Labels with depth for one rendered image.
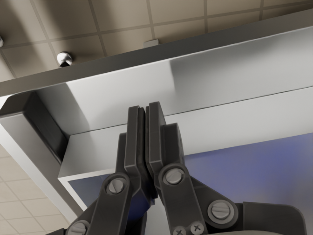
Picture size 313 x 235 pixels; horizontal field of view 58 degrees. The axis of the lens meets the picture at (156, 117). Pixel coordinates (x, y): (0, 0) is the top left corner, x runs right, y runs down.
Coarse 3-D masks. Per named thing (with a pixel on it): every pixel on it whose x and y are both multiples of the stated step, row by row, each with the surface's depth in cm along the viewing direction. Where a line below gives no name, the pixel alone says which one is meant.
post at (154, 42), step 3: (156, 39) 108; (144, 42) 109; (147, 42) 108; (150, 42) 108; (153, 42) 107; (156, 42) 106; (144, 45) 107; (147, 45) 106; (150, 45) 106; (153, 45) 105
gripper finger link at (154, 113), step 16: (160, 112) 14; (160, 128) 13; (176, 128) 14; (160, 144) 12; (176, 144) 13; (160, 160) 11; (176, 160) 12; (160, 192) 12; (208, 192) 11; (208, 208) 10; (224, 208) 10; (208, 224) 10; (224, 224) 10
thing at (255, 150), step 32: (288, 96) 17; (192, 128) 17; (224, 128) 16; (256, 128) 15; (288, 128) 15; (64, 160) 17; (96, 160) 17; (192, 160) 21; (224, 160) 21; (256, 160) 21; (288, 160) 21; (96, 192) 20; (224, 192) 23; (256, 192) 23; (288, 192) 23; (160, 224) 27
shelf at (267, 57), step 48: (144, 48) 17; (192, 48) 15; (240, 48) 15; (288, 48) 15; (0, 96) 17; (48, 96) 17; (96, 96) 17; (144, 96) 17; (192, 96) 17; (240, 96) 17; (48, 192) 23
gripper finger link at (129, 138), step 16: (128, 112) 14; (144, 112) 14; (128, 128) 13; (144, 128) 14; (128, 144) 12; (144, 144) 13; (128, 160) 12; (144, 160) 12; (128, 176) 12; (144, 176) 12; (144, 192) 12; (144, 208) 12; (80, 224) 11; (128, 224) 12
